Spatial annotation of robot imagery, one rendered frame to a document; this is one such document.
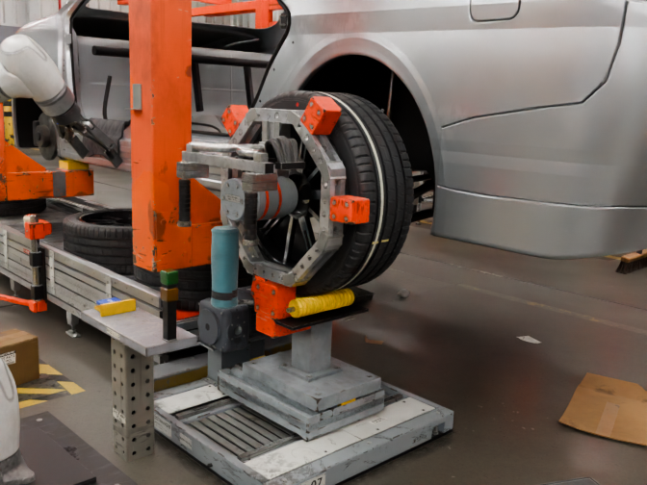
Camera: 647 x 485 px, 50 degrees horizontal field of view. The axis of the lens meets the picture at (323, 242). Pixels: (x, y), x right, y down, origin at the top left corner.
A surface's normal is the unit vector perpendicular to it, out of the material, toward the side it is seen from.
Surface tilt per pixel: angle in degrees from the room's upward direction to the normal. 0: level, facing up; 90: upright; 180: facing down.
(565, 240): 91
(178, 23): 90
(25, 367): 90
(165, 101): 90
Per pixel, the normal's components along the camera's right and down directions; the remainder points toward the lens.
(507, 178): -0.73, 0.11
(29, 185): 0.68, 0.17
